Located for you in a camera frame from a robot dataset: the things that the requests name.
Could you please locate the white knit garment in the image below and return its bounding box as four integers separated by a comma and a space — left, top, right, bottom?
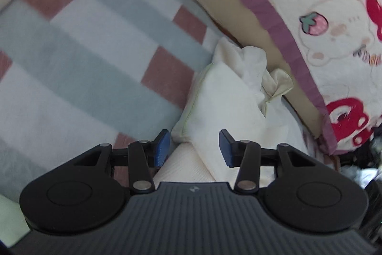
154, 38, 309, 184

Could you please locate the checkered pink grey bed sheet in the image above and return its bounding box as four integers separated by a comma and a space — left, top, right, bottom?
1, 0, 222, 201

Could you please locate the beige mattress edge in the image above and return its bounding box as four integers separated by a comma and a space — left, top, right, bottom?
196, 0, 334, 136

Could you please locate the cartoon bear quilt purple trim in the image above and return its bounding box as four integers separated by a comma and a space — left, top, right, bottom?
181, 0, 382, 157

